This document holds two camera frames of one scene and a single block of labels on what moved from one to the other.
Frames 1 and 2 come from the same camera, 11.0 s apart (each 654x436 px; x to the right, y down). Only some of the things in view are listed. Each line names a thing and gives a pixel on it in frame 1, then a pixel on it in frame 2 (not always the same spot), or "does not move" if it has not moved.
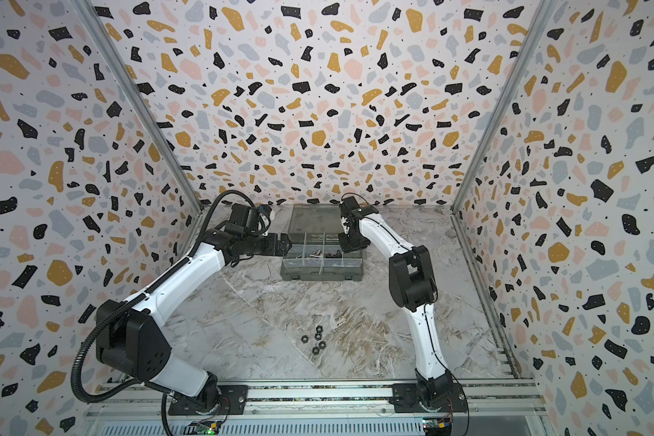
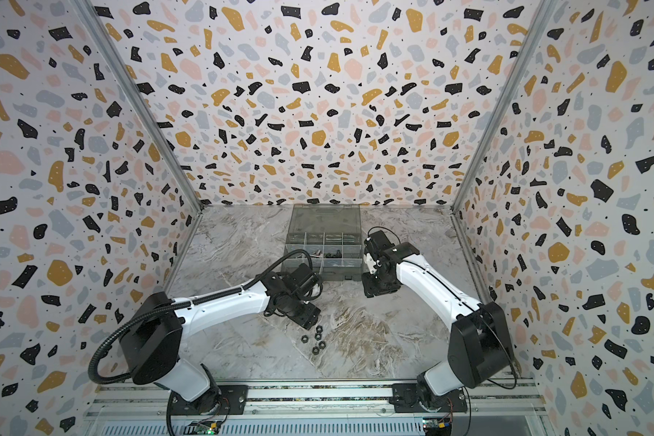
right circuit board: (437, 426) does not move
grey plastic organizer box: (317, 252) does not move
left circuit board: (202, 428) does not move
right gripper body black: (348, 232) → (375, 281)
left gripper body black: (264, 245) → (302, 312)
